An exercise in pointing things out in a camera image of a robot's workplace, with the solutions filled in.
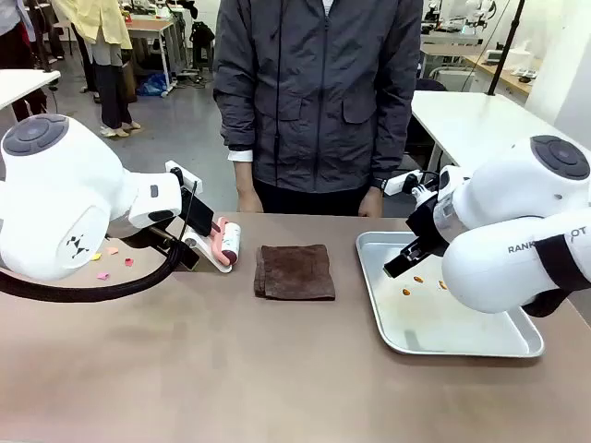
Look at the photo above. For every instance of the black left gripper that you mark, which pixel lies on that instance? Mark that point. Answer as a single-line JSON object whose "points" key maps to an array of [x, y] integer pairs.
{"points": [[199, 214]]}

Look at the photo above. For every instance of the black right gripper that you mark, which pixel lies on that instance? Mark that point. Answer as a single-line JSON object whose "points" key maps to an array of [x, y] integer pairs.
{"points": [[429, 226]]}

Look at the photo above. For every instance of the brown cloth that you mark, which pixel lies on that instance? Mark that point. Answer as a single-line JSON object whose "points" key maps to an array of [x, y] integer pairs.
{"points": [[295, 272]]}

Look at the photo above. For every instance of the person's right forearm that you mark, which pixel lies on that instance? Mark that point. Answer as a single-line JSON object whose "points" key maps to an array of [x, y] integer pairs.
{"points": [[236, 138]]}

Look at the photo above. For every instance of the person's left forearm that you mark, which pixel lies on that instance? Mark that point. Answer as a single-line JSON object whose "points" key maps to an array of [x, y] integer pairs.
{"points": [[392, 147]]}

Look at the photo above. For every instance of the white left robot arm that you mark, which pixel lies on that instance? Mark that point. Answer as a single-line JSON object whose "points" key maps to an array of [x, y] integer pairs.
{"points": [[55, 184]]}

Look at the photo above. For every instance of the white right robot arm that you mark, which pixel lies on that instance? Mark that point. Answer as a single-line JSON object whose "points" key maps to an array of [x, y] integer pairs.
{"points": [[498, 277]]}

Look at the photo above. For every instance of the person's right hand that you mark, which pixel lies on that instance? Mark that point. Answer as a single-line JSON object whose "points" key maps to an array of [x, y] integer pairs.
{"points": [[249, 198]]}

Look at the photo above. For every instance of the person's left hand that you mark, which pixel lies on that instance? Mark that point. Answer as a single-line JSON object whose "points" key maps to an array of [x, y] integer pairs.
{"points": [[371, 205]]}

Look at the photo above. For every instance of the white folded stand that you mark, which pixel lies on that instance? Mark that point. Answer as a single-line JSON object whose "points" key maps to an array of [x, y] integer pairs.
{"points": [[208, 259]]}

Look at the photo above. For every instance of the silver metal tray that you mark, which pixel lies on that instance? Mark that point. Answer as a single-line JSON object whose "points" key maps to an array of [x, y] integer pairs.
{"points": [[438, 323]]}

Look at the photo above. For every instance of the red paper scrap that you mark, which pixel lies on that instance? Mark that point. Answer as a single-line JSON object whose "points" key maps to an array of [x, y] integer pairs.
{"points": [[129, 261]]}

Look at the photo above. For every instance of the black wrist watch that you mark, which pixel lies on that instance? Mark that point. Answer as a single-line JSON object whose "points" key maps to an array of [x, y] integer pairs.
{"points": [[378, 183]]}

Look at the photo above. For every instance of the magenta paper scrap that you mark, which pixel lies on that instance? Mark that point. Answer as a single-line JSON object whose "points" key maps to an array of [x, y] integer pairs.
{"points": [[103, 276]]}

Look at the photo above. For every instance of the blue plastic bag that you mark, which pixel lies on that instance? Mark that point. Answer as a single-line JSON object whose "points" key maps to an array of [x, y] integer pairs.
{"points": [[151, 85]]}

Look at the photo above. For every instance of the large white table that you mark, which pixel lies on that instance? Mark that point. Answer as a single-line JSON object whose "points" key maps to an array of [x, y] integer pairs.
{"points": [[471, 124]]}

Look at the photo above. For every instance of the person in grey jacket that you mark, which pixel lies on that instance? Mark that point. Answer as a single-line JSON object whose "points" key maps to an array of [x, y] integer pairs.
{"points": [[318, 92]]}

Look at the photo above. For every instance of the person in yellow shirt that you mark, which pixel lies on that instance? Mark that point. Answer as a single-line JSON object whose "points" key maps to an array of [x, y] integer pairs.
{"points": [[108, 55]]}

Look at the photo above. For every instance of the wood top table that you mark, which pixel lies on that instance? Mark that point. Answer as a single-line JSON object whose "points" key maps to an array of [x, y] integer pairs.
{"points": [[152, 27]]}

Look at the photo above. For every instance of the wooden desk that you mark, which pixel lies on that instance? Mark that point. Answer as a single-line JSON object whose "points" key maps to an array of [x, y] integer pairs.
{"points": [[501, 74]]}

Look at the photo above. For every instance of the small white table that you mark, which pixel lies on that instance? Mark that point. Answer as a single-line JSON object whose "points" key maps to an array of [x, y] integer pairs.
{"points": [[23, 83]]}

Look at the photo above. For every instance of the black tripod pole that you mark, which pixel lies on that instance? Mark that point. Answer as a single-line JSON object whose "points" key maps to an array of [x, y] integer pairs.
{"points": [[505, 46]]}

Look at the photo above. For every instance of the white box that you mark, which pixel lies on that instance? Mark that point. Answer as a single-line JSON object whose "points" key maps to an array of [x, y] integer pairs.
{"points": [[525, 56]]}

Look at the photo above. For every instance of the person in red trousers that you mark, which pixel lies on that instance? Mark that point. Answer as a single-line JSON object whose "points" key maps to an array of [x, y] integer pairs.
{"points": [[16, 51]]}

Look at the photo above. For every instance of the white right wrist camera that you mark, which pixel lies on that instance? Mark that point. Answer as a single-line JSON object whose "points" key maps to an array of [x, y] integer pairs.
{"points": [[401, 182]]}

